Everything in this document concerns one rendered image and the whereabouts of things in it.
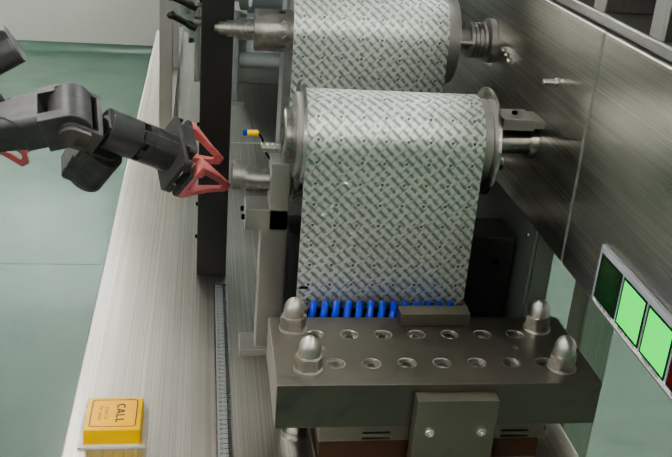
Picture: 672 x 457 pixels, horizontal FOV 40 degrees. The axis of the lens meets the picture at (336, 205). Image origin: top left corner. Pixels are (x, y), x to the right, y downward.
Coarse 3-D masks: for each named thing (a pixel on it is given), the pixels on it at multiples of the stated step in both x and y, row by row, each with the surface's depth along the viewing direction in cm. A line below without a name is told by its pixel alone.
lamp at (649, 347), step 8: (648, 320) 93; (656, 320) 91; (648, 328) 92; (656, 328) 91; (664, 328) 89; (648, 336) 92; (656, 336) 91; (664, 336) 89; (648, 344) 92; (656, 344) 91; (664, 344) 89; (648, 352) 92; (656, 352) 91; (664, 352) 89; (648, 360) 92; (656, 360) 91; (664, 360) 89; (656, 368) 91
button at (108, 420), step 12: (96, 408) 117; (108, 408) 117; (120, 408) 117; (132, 408) 118; (96, 420) 115; (108, 420) 115; (120, 420) 115; (132, 420) 115; (84, 432) 113; (96, 432) 113; (108, 432) 113; (120, 432) 114; (132, 432) 114; (84, 444) 114
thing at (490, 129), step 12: (300, 96) 119; (300, 108) 117; (300, 120) 116; (492, 120) 121; (300, 132) 116; (492, 132) 120; (300, 144) 117; (492, 144) 120; (300, 156) 117; (492, 156) 121
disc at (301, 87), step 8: (296, 88) 125; (304, 88) 117; (304, 96) 116; (304, 104) 116; (304, 112) 115; (304, 120) 115; (304, 128) 115; (304, 136) 115; (304, 144) 115; (304, 152) 115; (304, 160) 116; (304, 168) 116; (296, 184) 122
